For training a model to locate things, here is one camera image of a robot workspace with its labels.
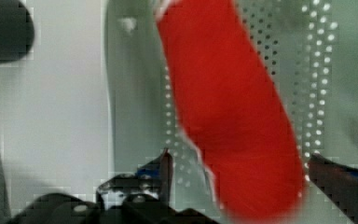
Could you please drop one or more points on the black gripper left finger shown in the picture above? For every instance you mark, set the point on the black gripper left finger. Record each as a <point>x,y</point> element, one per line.
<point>141,197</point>

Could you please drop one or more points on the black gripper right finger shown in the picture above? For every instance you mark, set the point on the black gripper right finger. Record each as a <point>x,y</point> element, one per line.
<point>338,182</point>

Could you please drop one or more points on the red felt ketchup bottle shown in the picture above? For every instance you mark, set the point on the red felt ketchup bottle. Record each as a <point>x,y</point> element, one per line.
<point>229,109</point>

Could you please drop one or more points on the green strainer basket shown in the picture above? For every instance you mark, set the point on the green strainer basket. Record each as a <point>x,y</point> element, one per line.
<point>294,39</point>

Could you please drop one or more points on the black bowl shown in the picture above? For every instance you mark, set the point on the black bowl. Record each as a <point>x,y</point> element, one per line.
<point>16,31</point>

